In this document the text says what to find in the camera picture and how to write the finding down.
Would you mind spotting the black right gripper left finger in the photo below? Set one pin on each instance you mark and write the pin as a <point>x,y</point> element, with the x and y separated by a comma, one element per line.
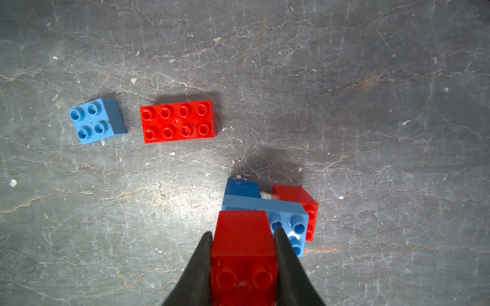
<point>194,286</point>

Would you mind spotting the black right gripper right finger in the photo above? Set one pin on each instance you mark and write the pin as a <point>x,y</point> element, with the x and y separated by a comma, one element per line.
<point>293,285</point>

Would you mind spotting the blue red lego assembly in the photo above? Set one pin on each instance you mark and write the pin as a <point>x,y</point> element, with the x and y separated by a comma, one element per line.
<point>244,260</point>

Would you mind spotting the red long lego brick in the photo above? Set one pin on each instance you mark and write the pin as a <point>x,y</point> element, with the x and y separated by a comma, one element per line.
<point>178,121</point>

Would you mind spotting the light blue square lego brick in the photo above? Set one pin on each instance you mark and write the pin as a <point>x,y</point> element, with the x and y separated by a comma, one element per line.
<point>97,120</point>

